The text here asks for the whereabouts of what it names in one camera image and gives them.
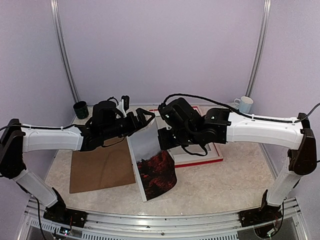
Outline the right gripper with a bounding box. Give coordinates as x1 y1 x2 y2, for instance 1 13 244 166
157 127 200 151

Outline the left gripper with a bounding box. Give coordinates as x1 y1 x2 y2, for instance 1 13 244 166
101 108 156 141

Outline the white mat board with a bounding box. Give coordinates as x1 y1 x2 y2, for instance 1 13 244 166
154 109 218 165

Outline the red wooden picture frame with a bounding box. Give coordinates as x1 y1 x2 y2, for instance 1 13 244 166
149 105 225 169

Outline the autumn forest photo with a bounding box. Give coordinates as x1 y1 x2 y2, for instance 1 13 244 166
127 122 177 202

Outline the brown cardboard backing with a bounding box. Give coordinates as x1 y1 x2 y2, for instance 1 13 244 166
69 140 136 194

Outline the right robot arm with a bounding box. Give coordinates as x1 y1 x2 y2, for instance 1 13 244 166
158 94 317 225

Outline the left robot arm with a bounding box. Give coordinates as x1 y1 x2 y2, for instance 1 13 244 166
0 96 155 223

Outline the black cup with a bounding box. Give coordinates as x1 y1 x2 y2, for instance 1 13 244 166
73 100 89 120

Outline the light blue mug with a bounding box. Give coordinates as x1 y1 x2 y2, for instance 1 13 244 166
233 96 254 114

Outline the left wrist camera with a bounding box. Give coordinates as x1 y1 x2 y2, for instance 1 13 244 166
117 95 130 118

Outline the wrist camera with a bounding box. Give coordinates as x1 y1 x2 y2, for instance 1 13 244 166
158 103 173 125
117 95 130 118

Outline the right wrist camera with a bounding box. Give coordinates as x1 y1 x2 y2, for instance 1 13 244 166
158 103 173 125

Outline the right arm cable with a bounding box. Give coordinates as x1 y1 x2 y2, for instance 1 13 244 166
159 93 320 123

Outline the front aluminium rail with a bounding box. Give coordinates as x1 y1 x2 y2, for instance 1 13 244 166
15 198 310 240

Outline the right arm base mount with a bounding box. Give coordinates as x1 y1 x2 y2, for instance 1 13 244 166
238 207 283 228

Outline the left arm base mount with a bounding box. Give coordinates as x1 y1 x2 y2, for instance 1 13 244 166
43 207 88 228

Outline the right aluminium post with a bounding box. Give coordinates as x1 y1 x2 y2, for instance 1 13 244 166
245 0 272 98

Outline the aluminium post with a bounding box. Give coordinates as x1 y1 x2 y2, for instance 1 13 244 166
50 0 80 103
245 0 272 98

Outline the left aluminium post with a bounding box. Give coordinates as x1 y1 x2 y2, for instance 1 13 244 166
50 0 80 103

